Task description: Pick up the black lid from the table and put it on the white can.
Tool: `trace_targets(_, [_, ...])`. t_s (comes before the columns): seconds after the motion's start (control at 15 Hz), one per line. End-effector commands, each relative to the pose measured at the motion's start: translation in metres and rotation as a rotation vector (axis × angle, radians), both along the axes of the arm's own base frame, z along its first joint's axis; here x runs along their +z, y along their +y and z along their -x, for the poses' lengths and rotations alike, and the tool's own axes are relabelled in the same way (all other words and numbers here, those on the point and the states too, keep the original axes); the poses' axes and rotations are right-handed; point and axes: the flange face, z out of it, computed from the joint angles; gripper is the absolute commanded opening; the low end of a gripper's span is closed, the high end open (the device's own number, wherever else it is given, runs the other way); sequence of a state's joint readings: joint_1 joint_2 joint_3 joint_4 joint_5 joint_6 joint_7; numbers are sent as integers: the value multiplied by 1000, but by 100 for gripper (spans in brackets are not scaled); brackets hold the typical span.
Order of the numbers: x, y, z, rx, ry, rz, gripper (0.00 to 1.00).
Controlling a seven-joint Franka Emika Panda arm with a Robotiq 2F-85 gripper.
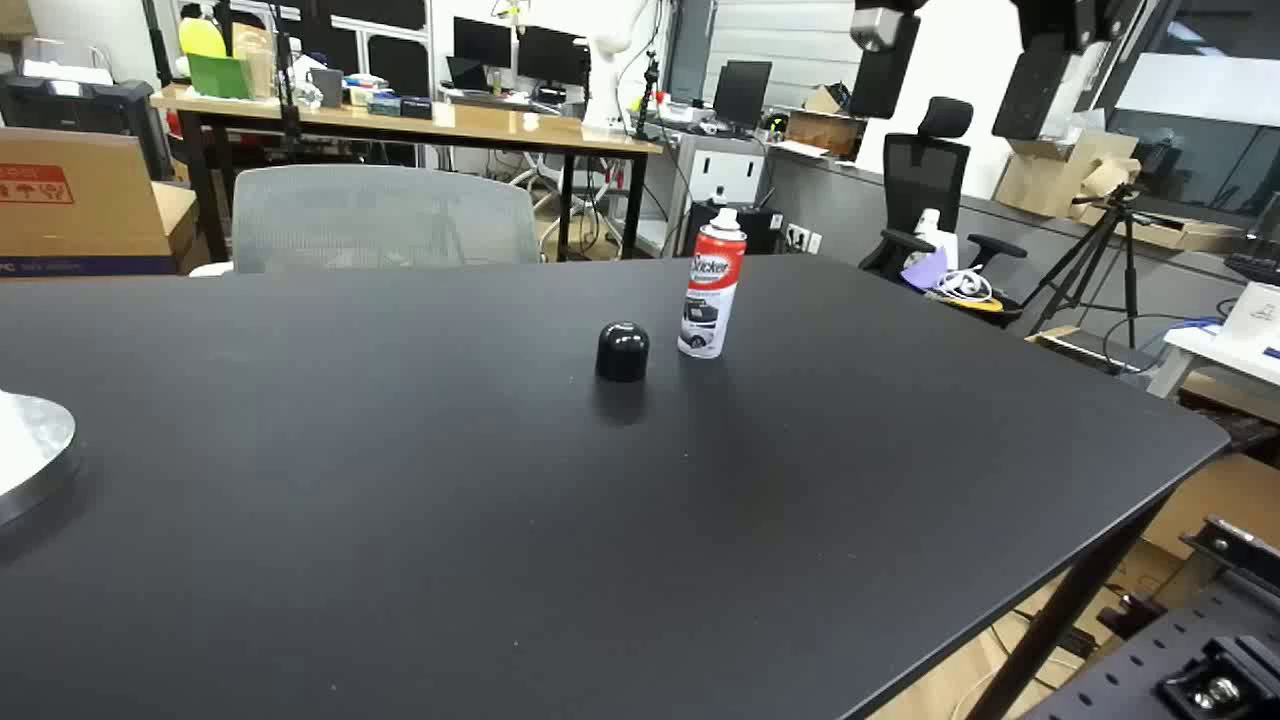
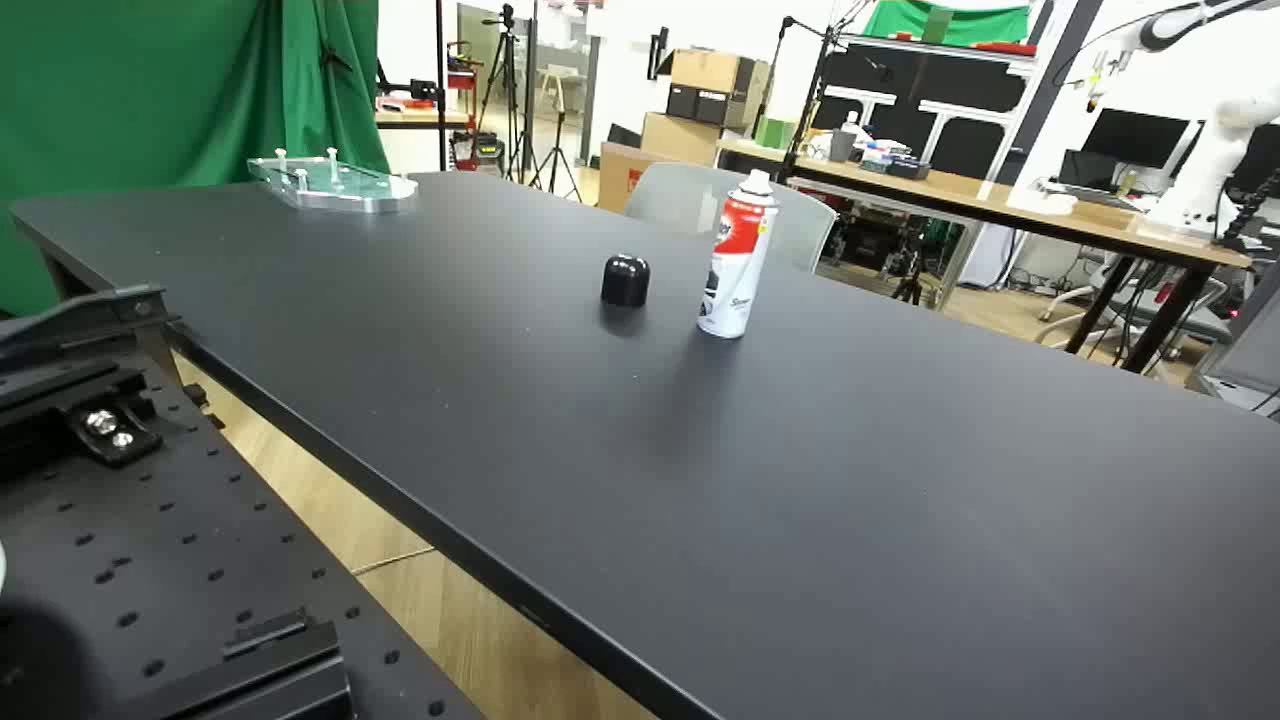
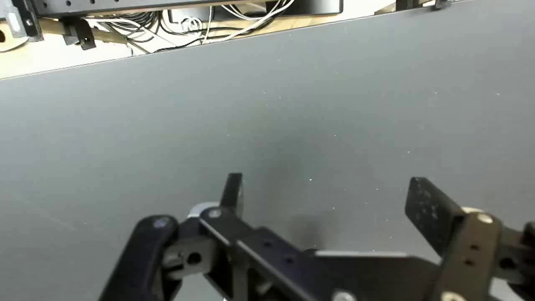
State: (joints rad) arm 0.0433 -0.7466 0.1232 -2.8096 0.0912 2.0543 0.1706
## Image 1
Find black perforated breadboard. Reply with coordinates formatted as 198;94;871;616
1025;575;1280;720

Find open cardboard box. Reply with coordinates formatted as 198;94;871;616
993;127;1142;225

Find white patterned helmet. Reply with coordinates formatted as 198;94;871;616
936;265;1006;313

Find black computer monitor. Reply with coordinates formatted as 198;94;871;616
712;56;777;135
514;23;590;94
452;13;520;72

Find white plastic bottle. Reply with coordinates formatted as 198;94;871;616
911;204;963;273

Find black metal rail bracket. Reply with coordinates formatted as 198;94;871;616
1183;516;1280;591

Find purple cloth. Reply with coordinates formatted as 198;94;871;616
899;249;953;296

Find white side table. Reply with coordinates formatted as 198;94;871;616
1161;317;1280;394

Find black office chair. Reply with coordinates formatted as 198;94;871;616
855;94;1033;287

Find white partition with black panels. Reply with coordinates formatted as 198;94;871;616
290;0;437;106

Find wooden desk with black legs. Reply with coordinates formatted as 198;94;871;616
150;85;666;268

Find white plate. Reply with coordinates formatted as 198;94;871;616
0;387;78;531

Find black printer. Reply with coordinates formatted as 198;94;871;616
0;72;161;135

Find green and yellow folders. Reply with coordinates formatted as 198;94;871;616
175;13;256;101

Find black round lid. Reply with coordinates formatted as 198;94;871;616
590;322;655;387

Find cardboard box with red label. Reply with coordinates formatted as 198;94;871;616
0;123;198;265

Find small cardboard box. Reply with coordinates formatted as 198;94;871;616
778;85;867;161

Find white red spray can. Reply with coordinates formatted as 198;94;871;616
672;204;751;364

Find grey mesh chair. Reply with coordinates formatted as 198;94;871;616
228;161;543;277

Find black tripod with camera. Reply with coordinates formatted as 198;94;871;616
1015;179;1151;357

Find black table leg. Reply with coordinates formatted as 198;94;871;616
963;510;1164;720

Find black clamp with silver screws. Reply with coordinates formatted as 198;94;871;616
1156;637;1280;720

